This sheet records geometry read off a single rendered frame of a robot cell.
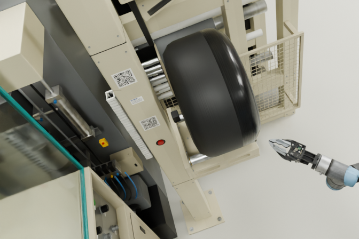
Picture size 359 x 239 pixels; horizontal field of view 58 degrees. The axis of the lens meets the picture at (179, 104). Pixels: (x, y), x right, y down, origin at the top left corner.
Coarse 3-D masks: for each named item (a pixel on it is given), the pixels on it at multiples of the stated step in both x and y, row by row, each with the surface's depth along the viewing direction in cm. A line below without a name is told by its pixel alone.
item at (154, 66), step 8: (144, 48) 177; (152, 48) 179; (144, 56) 181; (152, 56) 183; (144, 64) 170; (152, 64) 171; (160, 64) 189; (152, 72) 176; (160, 72) 176; (152, 80) 178; (160, 80) 181; (168, 80) 180; (160, 88) 183; (168, 88) 187; (160, 96) 189; (168, 96) 190
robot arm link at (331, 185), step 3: (327, 177) 138; (327, 180) 139; (330, 180) 135; (357, 180) 135; (327, 183) 139; (330, 183) 137; (333, 183) 134; (327, 186) 142; (330, 186) 138; (333, 186) 136; (336, 186) 135; (339, 186) 134; (342, 186) 135; (345, 186) 136; (333, 189) 140; (336, 189) 138; (339, 189) 138
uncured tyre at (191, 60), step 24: (168, 48) 137; (192, 48) 129; (216, 48) 126; (168, 72) 130; (192, 72) 124; (216, 72) 122; (240, 72) 123; (192, 96) 122; (216, 96) 122; (240, 96) 122; (192, 120) 125; (216, 120) 124; (240, 120) 125; (216, 144) 131; (240, 144) 136
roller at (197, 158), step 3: (255, 141) 160; (198, 153) 161; (192, 156) 160; (195, 156) 160; (198, 156) 159; (201, 156) 159; (204, 156) 159; (207, 156) 159; (189, 159) 160; (192, 159) 159; (195, 159) 159; (198, 159) 159; (201, 159) 159; (204, 159) 159; (207, 159) 160; (192, 162) 159; (195, 162) 159; (198, 162) 160
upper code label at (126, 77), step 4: (120, 72) 116; (124, 72) 117; (128, 72) 117; (112, 76) 117; (116, 76) 117; (120, 76) 118; (124, 76) 118; (128, 76) 119; (132, 76) 119; (116, 80) 119; (120, 80) 119; (124, 80) 120; (128, 80) 120; (132, 80) 121; (136, 80) 121; (116, 84) 120; (120, 84) 121; (124, 84) 121; (128, 84) 122; (120, 88) 122
